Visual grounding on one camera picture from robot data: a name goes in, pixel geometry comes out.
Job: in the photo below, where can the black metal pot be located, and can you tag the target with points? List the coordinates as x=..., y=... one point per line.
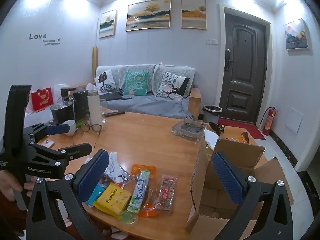
x=62, y=113

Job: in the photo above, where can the dark brown door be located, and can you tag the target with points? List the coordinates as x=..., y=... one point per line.
x=246, y=62

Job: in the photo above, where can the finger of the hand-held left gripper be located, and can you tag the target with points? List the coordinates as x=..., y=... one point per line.
x=75, y=150
x=58, y=129

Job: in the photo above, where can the white paper sheet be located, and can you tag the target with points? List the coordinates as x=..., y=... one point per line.
x=211, y=138

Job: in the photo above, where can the glass ashtray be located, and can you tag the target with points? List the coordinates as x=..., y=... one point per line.
x=190, y=131

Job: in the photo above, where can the brown frame eyeglasses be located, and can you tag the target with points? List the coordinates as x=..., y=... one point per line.
x=96, y=128

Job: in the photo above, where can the small orange snack packet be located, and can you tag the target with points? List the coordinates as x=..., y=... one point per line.
x=242, y=138

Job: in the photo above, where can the red door mat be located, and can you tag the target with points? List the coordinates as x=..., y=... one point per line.
x=250, y=130

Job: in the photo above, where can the cardboard box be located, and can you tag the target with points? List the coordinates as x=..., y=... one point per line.
x=240, y=150

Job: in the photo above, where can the black laptop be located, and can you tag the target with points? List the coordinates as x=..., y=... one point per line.
x=111, y=96

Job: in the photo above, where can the wide framed landscape painting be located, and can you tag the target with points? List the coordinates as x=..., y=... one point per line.
x=148, y=15

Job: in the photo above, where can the white thermos bottle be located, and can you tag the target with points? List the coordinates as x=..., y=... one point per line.
x=94, y=107

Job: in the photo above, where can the red brown snack packet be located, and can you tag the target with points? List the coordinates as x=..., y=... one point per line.
x=168, y=192

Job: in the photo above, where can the black clip tool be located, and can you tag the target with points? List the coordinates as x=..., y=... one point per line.
x=217, y=128

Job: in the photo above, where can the red fire extinguisher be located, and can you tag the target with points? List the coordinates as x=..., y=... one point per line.
x=268, y=121

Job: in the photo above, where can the white cup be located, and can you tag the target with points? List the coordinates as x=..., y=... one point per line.
x=70, y=127

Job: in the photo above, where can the white wall panel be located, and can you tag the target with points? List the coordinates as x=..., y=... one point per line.
x=294, y=120

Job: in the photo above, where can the grey trash bin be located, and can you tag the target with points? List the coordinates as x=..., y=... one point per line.
x=212, y=115

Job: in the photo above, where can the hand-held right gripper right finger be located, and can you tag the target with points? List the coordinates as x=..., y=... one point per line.
x=228, y=177

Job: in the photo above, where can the white deer cushion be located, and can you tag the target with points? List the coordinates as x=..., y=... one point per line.
x=172, y=85

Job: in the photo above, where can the black white tree cushion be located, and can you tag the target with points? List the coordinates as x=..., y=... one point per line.
x=105, y=81

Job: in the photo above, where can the black remote control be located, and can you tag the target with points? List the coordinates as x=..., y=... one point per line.
x=114, y=114

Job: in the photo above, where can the yellow snack packet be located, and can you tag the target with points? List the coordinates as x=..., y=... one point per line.
x=112, y=200

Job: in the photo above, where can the teal tree cushion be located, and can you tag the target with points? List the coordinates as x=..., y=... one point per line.
x=136, y=83

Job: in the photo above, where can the red gift bag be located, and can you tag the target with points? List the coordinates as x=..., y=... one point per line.
x=42, y=100

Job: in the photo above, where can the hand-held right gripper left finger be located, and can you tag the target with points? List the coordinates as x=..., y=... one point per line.
x=93, y=177

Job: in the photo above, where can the grey sofa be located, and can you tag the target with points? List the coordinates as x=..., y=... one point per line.
x=150, y=105

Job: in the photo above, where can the small dark framed painting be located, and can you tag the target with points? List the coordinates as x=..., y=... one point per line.
x=108, y=23

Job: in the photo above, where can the green white candy packet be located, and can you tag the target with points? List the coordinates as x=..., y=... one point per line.
x=140, y=190

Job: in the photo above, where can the person's left hand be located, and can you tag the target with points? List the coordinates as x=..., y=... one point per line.
x=7, y=183

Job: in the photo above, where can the rolled bamboo mat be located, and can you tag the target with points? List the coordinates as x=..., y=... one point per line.
x=94, y=65

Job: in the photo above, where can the black kettle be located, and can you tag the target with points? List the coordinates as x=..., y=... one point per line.
x=67, y=92

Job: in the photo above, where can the black wall lettering sticker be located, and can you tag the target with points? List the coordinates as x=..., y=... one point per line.
x=37, y=36

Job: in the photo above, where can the white framed mountain painting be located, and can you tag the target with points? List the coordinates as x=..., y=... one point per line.
x=297, y=35

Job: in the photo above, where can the teal snack packet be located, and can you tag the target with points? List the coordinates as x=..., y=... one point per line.
x=98, y=192

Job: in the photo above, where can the framed golden hill painting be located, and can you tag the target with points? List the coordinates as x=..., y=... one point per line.
x=193, y=13

